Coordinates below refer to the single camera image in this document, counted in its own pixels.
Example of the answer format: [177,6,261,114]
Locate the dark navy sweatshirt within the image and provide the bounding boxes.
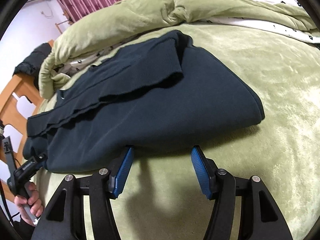
[23,30,265,173]

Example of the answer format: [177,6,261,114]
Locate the black clothes on headboard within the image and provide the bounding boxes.
[13,43,52,90]

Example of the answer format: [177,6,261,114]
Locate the person left hand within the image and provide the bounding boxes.
[14,182,44,226]

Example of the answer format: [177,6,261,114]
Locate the green plush bed sheet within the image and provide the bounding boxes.
[32,22,320,240]

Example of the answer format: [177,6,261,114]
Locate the white floral quilt lining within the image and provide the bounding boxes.
[53,0,320,77]

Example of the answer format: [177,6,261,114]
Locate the green folded quilt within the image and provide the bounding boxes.
[38,0,318,100]

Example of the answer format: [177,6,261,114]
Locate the black cable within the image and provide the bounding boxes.
[0,179,21,228]

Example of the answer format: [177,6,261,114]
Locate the wooden bed frame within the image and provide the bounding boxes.
[0,0,286,203]

